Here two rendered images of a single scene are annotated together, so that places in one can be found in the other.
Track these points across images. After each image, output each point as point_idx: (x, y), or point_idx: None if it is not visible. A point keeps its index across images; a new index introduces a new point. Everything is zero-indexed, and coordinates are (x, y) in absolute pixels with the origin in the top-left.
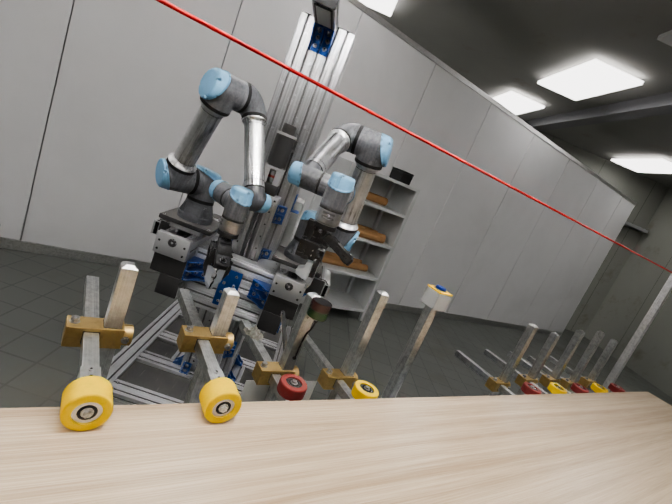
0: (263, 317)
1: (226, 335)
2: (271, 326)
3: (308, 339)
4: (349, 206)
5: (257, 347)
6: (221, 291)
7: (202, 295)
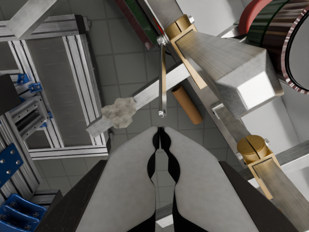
0: (5, 106)
1: (266, 157)
2: (5, 87)
3: (28, 17)
4: None
5: (154, 97)
6: (8, 171)
7: (25, 176)
